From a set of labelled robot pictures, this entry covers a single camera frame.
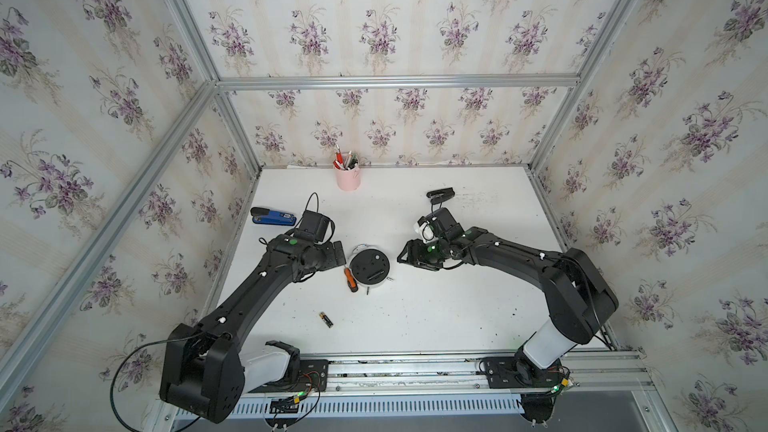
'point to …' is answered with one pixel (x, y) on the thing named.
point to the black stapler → (440, 194)
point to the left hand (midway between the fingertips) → (333, 261)
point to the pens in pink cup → (350, 162)
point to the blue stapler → (267, 216)
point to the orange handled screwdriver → (352, 284)
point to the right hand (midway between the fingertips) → (407, 262)
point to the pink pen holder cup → (348, 180)
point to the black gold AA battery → (325, 319)
